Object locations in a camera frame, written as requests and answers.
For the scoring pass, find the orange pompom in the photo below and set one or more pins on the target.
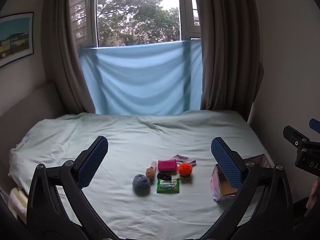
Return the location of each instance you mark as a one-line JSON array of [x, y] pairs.
[[184, 169]]

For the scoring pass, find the pink zip pouch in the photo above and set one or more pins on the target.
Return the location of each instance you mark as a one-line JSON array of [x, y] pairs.
[[167, 165]]

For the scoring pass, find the white pink cloth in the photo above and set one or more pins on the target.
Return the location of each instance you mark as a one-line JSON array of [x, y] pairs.
[[186, 158]]

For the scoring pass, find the green wet wipes packet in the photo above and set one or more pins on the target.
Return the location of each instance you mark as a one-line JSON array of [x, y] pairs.
[[168, 186]]

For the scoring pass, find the light blue hanging cloth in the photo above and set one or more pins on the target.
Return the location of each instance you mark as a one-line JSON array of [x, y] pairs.
[[140, 80]]

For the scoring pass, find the blue-grey knitted ball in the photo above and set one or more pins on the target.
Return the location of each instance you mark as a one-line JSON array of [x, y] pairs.
[[141, 182]]

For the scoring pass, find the framed wall picture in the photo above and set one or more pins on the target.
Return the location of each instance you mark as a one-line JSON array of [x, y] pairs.
[[15, 38]]

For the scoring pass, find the pink printed cardboard box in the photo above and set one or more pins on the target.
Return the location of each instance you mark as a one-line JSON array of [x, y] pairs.
[[220, 181]]

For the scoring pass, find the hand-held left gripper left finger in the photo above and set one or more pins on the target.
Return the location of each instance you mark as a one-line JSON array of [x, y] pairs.
[[92, 162]]

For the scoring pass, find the person's right hand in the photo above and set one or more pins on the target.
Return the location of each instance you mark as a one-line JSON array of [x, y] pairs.
[[313, 195]]

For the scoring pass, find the cream folded bedding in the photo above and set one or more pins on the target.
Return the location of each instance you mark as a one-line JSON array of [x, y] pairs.
[[18, 201]]

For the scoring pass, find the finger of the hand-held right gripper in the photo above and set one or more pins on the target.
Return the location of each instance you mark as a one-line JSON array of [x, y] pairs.
[[296, 136], [315, 125]]

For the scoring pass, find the small brown plush toy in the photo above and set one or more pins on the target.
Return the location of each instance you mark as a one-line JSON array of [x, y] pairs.
[[150, 173]]

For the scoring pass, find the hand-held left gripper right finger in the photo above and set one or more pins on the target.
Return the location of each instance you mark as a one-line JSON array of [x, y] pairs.
[[226, 163]]

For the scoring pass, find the black hair scrunchie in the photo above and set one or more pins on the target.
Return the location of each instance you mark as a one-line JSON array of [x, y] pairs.
[[164, 176]]

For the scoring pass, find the bed with mint green sheet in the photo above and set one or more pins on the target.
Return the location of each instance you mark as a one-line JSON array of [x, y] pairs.
[[140, 140]]

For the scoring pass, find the window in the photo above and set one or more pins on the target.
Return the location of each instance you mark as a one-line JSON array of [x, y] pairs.
[[137, 12]]

